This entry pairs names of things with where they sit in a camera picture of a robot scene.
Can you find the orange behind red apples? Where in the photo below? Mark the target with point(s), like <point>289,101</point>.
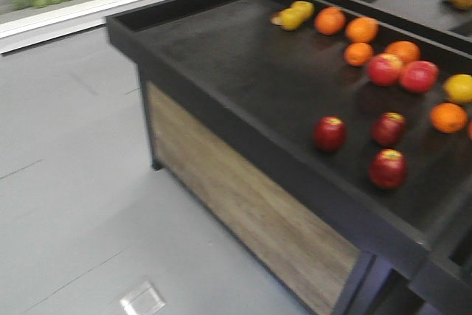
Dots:
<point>407,51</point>

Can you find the black wooden display stand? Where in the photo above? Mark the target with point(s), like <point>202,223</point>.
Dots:
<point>231,102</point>

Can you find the dark red apple left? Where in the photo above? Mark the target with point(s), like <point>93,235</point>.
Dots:
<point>329,134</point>

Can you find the dark red apple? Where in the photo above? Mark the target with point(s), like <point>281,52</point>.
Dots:
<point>329,134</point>
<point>388,129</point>
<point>388,169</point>

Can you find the brown mushroom cap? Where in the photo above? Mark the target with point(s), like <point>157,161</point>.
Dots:
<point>276,19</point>

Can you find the yellow pear-apple front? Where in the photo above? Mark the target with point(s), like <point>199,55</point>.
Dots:
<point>291,19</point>

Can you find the yellow pear-apple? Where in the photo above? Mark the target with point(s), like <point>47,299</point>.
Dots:
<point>291,19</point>
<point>306,8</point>

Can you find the yellow pear-apple back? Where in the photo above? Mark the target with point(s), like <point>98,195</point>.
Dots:
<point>306,8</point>

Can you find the small orange centre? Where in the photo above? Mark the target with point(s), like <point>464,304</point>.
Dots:
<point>358,54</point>

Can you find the orange back left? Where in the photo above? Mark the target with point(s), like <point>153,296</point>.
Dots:
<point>329,21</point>

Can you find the dark red apple middle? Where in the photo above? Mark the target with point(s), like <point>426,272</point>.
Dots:
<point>388,129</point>

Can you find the dark red apple front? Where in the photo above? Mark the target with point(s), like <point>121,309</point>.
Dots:
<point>388,169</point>

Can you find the bright red apple left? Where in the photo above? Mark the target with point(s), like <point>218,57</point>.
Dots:
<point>384,69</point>

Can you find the bright red apple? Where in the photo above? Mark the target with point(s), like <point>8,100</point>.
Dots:
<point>418,76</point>
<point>384,69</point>

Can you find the orange back middle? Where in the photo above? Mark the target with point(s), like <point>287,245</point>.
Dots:
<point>362,29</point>

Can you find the metal floor outlet plate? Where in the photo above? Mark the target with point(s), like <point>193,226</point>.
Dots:
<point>142,300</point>

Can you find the bright red apple right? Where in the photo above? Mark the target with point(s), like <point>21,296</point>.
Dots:
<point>418,76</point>

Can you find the large orange with nub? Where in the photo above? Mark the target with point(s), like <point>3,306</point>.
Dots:
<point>448,117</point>

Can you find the yellow round citrus fruit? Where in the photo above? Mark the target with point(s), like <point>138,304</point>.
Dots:
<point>457,89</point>

